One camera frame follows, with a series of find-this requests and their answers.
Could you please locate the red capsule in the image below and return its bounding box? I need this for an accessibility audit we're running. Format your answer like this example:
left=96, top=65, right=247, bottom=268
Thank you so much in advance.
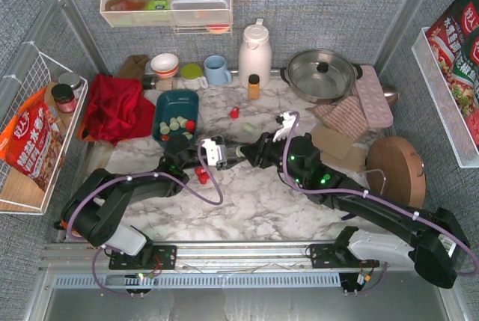
left=229, top=107, right=240, bottom=119
left=198, top=174, right=210, bottom=185
left=195, top=167, right=206, bottom=176

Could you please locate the brown cardboard sheet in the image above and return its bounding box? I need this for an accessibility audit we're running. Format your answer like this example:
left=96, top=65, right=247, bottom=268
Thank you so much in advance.
left=321, top=147, right=367, bottom=172
left=311, top=124, right=354, bottom=160

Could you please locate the teal storage basket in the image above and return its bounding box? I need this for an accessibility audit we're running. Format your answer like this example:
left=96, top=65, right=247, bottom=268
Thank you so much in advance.
left=152, top=90, right=199, bottom=147

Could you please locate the striped pink cloth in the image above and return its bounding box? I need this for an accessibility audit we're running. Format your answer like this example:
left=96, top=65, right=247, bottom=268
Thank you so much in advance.
left=306, top=96, right=368, bottom=141

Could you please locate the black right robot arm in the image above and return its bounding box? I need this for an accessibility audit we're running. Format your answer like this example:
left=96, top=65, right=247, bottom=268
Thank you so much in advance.
left=237, top=132, right=469, bottom=289

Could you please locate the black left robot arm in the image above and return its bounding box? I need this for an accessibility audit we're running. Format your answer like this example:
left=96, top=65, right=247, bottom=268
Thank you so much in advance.
left=61, top=135, right=245, bottom=246

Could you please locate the orange spice bottle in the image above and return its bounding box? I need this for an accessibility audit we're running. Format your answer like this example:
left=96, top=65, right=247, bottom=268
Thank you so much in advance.
left=248, top=74, right=260, bottom=100

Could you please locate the green lidded cup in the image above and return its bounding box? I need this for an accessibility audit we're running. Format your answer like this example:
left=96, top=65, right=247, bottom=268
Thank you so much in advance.
left=180, top=64, right=208, bottom=91

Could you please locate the steel pot with lid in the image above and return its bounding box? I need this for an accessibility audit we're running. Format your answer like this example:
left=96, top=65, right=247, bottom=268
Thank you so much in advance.
left=279, top=49, right=363, bottom=105

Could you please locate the blue mug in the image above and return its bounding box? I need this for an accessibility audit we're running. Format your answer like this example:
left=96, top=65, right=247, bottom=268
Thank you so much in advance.
left=204, top=55, right=232, bottom=86

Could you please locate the white thermos jug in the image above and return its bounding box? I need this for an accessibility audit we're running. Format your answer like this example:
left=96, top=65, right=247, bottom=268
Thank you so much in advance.
left=238, top=19, right=272, bottom=88

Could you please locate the pepper grinder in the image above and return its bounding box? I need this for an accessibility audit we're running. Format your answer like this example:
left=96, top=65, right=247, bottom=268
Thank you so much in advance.
left=141, top=76, right=177, bottom=92

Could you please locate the white striped bowl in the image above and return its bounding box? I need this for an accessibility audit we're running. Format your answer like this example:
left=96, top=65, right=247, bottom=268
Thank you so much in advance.
left=150, top=53, right=179, bottom=79

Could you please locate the red cloth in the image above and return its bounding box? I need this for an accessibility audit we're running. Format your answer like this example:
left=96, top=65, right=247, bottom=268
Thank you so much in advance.
left=83, top=74, right=156, bottom=145

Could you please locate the pink egg tray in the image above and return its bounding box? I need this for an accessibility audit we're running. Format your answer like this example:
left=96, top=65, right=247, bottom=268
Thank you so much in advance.
left=353, top=64, right=394, bottom=129

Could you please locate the round wooden board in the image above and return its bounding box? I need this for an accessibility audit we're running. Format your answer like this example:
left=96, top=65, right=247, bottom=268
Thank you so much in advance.
left=366, top=136, right=426, bottom=208

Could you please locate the brown paper bag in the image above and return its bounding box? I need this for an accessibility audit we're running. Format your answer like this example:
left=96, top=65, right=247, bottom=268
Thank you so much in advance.
left=115, top=54, right=150, bottom=80

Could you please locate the steel ladle bowl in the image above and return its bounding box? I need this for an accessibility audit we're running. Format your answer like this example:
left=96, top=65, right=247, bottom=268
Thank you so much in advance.
left=382, top=85, right=399, bottom=107

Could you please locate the clear plastic food container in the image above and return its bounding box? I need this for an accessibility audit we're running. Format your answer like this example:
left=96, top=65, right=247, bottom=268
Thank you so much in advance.
left=169, top=0, right=230, bottom=25

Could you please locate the dark lid jar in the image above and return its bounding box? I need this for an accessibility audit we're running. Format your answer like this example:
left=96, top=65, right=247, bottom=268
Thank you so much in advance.
left=51, top=84, right=77, bottom=114

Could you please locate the steel lid jar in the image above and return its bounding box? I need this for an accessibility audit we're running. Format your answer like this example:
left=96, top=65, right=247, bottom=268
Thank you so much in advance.
left=58, top=72, right=82, bottom=99

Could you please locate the red snack bag left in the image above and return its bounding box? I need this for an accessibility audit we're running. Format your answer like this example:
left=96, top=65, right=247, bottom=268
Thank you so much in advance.
left=1, top=88, right=63, bottom=192

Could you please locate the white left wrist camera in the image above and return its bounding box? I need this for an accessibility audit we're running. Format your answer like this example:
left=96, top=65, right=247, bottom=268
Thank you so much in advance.
left=201, top=138, right=227, bottom=166

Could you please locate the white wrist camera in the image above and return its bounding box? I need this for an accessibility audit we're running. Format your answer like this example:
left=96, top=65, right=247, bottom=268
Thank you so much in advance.
left=201, top=138, right=227, bottom=166
left=272, top=111, right=299, bottom=142

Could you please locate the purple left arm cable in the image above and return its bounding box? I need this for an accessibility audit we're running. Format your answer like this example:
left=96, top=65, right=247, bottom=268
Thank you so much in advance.
left=65, top=141, right=225, bottom=296

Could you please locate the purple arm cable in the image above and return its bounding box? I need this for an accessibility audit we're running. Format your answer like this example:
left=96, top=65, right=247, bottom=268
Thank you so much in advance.
left=65, top=141, right=225, bottom=296
left=282, top=111, right=479, bottom=296

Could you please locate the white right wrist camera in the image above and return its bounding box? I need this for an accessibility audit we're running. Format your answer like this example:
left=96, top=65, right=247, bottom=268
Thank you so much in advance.
left=272, top=111, right=299, bottom=142

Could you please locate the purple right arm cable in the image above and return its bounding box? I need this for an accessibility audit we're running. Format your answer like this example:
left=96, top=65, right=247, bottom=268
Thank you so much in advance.
left=282, top=111, right=479, bottom=296

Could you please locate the white wire basket left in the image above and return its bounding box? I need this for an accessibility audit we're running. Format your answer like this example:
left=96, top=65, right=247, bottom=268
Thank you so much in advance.
left=1, top=42, right=89, bottom=215

